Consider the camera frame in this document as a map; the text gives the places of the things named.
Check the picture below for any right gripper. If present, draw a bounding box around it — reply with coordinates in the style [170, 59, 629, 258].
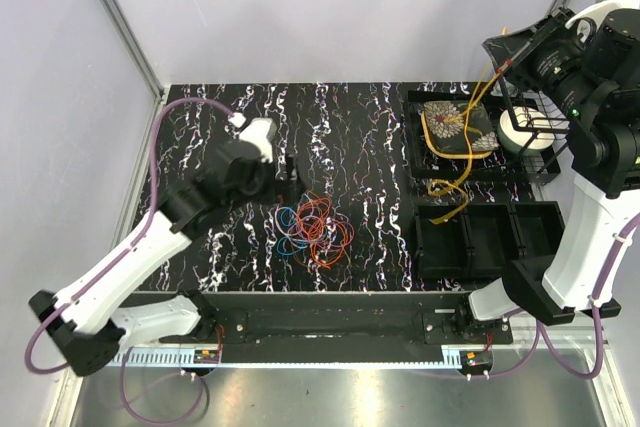
[484, 3, 602, 122]

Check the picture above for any yellow cable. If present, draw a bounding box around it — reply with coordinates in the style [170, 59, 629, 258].
[428, 26, 511, 226]

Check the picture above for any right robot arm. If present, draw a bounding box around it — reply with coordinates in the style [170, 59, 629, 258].
[453, 0, 639, 344]

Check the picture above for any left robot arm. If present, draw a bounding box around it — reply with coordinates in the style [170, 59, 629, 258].
[29, 140, 306, 377]

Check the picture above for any black marble pattern mat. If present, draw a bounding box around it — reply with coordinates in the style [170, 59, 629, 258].
[127, 80, 531, 294]

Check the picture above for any white plate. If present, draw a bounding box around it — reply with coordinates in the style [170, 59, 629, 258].
[498, 106, 555, 156]

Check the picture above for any floral black cushion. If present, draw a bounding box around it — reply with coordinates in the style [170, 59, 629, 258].
[419, 100, 499, 160]

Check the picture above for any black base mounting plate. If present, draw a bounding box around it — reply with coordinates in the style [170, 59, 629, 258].
[158, 289, 516, 346]

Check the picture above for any black tray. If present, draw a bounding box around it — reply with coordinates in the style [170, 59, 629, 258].
[403, 90, 541, 182]

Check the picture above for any black bin left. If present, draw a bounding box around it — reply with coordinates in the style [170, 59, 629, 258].
[413, 205, 470, 280]

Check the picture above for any black bin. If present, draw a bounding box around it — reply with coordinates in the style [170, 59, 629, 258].
[466, 203, 520, 279]
[512, 201, 565, 258]
[413, 205, 470, 280]

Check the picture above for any black bin right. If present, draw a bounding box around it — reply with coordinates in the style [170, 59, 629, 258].
[512, 201, 565, 258]

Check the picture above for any black bin middle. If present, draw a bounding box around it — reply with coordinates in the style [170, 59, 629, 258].
[466, 203, 520, 279]

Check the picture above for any white cable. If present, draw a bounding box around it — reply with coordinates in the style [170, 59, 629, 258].
[269, 201, 301, 243]

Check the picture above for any blue cable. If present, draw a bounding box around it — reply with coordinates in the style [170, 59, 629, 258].
[273, 204, 314, 257]

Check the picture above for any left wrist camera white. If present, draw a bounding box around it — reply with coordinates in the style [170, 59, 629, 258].
[228, 112, 276, 163]

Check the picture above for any black wire dish rack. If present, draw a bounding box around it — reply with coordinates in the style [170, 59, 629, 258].
[489, 79, 568, 186]

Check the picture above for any aluminium rail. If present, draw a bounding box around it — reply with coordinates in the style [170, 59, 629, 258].
[64, 341, 611, 371]

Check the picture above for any left aluminium frame post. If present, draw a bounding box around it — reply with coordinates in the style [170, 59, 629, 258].
[99, 0, 164, 100]

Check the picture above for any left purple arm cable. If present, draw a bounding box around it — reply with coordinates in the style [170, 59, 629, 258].
[23, 97, 241, 422]

